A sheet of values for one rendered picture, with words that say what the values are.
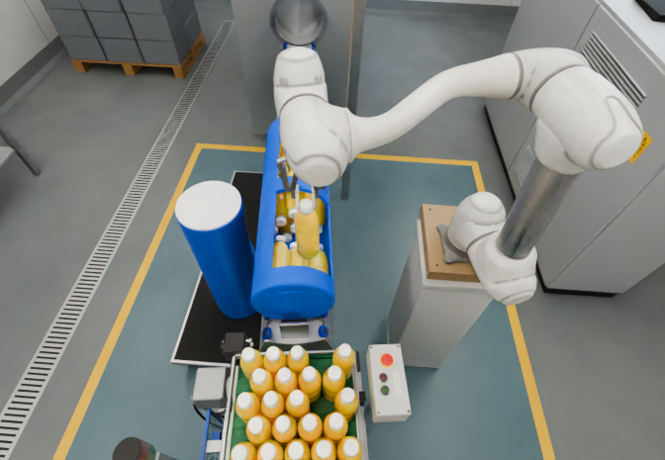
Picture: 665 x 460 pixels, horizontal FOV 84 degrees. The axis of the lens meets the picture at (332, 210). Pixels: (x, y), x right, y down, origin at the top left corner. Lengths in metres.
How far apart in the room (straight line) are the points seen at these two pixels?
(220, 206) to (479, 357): 1.76
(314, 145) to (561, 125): 0.50
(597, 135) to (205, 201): 1.40
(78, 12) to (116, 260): 2.65
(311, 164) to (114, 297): 2.38
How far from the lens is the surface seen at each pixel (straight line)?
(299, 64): 0.74
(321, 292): 1.24
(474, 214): 1.35
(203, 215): 1.66
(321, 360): 1.44
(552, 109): 0.89
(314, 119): 0.66
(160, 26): 4.42
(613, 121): 0.85
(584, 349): 2.90
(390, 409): 1.21
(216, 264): 1.82
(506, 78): 0.93
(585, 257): 2.64
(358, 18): 2.17
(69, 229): 3.39
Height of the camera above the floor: 2.27
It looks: 51 degrees down
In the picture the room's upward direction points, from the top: 2 degrees clockwise
